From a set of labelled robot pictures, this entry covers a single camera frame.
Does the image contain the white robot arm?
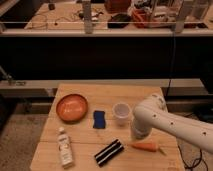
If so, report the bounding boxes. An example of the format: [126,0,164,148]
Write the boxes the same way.
[131,94,213,154]

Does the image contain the clear plastic cup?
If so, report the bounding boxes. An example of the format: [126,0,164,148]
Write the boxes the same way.
[112,102,131,126]

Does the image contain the blue sponge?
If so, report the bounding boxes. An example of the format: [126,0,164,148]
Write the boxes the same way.
[93,111,106,129]

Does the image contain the orange plate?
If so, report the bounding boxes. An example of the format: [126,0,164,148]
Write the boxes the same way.
[56,94,88,122]

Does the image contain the black bowl on bench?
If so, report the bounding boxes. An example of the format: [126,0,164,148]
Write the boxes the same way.
[107,13,131,28]

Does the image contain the white bottle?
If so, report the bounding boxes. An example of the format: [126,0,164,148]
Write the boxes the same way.
[58,127,74,168]

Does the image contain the orange box on bench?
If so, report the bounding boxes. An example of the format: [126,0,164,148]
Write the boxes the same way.
[131,9,156,28]

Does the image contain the orange carrot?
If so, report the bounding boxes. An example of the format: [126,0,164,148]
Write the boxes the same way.
[130,142,164,154]

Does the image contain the black floor cables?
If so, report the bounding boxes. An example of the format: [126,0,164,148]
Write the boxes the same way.
[177,144,210,171]

